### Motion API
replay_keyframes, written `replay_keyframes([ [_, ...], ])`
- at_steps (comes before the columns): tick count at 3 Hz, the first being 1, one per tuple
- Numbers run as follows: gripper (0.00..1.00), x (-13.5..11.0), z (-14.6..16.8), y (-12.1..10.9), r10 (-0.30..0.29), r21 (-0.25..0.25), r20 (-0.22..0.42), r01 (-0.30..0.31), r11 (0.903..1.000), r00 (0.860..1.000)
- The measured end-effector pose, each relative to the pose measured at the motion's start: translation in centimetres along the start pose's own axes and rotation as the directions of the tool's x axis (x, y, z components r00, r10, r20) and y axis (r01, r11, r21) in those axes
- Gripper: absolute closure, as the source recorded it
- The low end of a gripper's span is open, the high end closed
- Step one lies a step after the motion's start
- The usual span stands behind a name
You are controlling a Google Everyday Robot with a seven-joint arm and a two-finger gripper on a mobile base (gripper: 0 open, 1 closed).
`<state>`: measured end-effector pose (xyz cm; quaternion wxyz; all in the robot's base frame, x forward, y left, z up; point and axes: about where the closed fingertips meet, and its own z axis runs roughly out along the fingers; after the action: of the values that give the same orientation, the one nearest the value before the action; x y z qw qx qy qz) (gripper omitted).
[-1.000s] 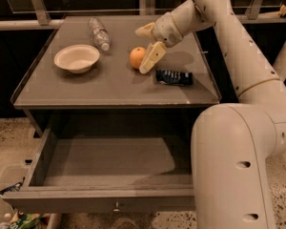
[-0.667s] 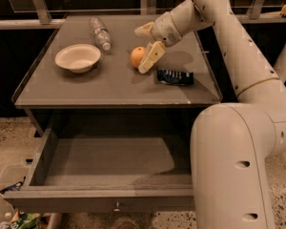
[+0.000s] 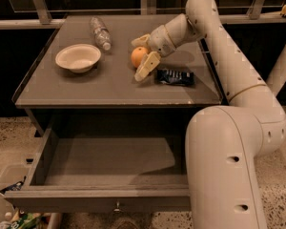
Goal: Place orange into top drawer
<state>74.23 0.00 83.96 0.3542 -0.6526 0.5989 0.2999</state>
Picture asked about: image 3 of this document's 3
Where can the grey cabinet with top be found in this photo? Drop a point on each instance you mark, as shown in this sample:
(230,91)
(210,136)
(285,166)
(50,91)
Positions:
(111,83)

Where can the dark blue snack packet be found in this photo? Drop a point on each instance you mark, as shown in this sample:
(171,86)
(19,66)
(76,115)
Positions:
(172,77)

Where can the clear plastic water bottle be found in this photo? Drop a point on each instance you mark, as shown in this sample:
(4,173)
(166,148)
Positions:
(101,34)

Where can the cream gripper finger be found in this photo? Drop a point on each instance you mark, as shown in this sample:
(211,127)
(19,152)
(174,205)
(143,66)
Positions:
(148,63)
(142,41)

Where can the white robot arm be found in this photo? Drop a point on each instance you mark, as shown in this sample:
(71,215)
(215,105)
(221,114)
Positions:
(222,142)

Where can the metal railing frame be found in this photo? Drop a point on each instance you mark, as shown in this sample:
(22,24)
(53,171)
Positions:
(50,14)

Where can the green snack package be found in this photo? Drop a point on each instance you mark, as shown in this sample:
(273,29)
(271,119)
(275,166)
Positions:
(27,221)

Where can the small metal drawer knob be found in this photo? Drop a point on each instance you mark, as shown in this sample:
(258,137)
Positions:
(117,207)

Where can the open grey top drawer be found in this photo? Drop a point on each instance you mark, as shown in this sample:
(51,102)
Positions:
(90,173)

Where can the orange fruit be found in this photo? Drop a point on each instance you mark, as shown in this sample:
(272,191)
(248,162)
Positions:
(137,55)

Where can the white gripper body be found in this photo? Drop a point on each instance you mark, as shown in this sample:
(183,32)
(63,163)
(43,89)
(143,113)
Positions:
(159,42)

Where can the clear plastic storage bin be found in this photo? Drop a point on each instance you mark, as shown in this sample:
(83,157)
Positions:
(28,198)

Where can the blue packet in bin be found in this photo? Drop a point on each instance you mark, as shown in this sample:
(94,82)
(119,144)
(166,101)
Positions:
(14,187)

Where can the white diagonal support pole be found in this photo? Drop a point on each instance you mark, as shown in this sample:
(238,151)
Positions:
(277,76)

